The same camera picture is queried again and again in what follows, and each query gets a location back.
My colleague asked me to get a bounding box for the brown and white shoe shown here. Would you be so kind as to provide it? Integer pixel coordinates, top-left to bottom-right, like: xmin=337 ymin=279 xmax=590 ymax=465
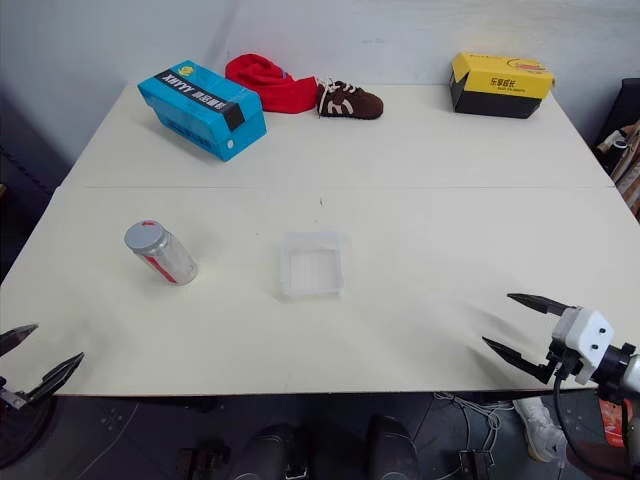
xmin=315 ymin=77 xmax=385 ymax=122

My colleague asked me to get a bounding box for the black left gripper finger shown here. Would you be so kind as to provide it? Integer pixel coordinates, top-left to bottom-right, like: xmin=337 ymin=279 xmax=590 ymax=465
xmin=21 ymin=351 xmax=86 ymax=404
xmin=0 ymin=323 xmax=40 ymax=358

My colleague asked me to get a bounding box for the clear square plastic container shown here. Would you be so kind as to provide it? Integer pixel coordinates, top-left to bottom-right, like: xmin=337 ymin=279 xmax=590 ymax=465
xmin=279 ymin=230 xmax=349 ymax=302

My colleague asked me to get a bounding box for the white floor cable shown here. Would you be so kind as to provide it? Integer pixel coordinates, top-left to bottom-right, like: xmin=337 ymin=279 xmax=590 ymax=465
xmin=433 ymin=391 xmax=517 ymax=454

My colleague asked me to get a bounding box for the dark red round base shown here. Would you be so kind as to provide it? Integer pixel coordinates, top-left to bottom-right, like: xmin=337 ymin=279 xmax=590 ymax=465
xmin=0 ymin=398 xmax=57 ymax=470

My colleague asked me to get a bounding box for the blue cardboard shoe box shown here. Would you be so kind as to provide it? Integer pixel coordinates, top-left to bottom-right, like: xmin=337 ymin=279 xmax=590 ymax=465
xmin=137 ymin=60 xmax=268 ymax=163

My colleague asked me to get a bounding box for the red cloth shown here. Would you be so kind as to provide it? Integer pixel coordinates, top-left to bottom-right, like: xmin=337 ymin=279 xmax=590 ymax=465
xmin=224 ymin=52 xmax=321 ymax=115

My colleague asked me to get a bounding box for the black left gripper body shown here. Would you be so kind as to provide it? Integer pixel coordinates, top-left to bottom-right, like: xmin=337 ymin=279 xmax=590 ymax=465
xmin=0 ymin=374 xmax=30 ymax=412

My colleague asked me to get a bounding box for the white sneaker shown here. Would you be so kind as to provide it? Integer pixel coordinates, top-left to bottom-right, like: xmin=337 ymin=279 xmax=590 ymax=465
xmin=513 ymin=396 xmax=568 ymax=462

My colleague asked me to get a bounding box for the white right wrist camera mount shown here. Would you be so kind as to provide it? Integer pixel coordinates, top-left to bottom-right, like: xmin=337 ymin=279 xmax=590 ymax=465
xmin=550 ymin=305 xmax=615 ymax=387

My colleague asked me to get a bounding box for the patterned clothes pile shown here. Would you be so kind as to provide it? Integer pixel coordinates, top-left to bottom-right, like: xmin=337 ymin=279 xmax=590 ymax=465
xmin=594 ymin=119 xmax=640 ymax=224

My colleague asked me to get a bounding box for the yellow and black shoe box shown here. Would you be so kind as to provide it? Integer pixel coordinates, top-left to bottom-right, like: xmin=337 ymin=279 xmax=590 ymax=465
xmin=448 ymin=51 xmax=557 ymax=121

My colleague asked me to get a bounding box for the black floor clamp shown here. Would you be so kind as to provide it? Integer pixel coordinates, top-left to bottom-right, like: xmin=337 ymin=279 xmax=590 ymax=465
xmin=456 ymin=448 xmax=495 ymax=480

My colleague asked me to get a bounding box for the grey plastic can lid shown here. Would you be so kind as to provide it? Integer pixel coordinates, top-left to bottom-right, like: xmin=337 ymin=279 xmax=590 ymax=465
xmin=123 ymin=218 xmax=168 ymax=252

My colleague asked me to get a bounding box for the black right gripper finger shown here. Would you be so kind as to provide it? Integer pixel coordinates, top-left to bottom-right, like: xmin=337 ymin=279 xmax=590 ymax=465
xmin=506 ymin=292 xmax=579 ymax=318
xmin=481 ymin=336 xmax=558 ymax=386

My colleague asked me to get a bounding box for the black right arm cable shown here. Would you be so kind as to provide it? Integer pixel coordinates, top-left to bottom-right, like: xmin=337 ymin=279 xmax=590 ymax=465
xmin=551 ymin=367 xmax=640 ymax=477

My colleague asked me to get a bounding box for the black chair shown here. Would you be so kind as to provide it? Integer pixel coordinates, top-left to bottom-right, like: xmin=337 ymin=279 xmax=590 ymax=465
xmin=593 ymin=77 xmax=640 ymax=151

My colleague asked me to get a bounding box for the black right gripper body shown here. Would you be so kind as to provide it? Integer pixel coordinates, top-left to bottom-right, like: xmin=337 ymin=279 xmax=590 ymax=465
xmin=545 ymin=339 xmax=582 ymax=380

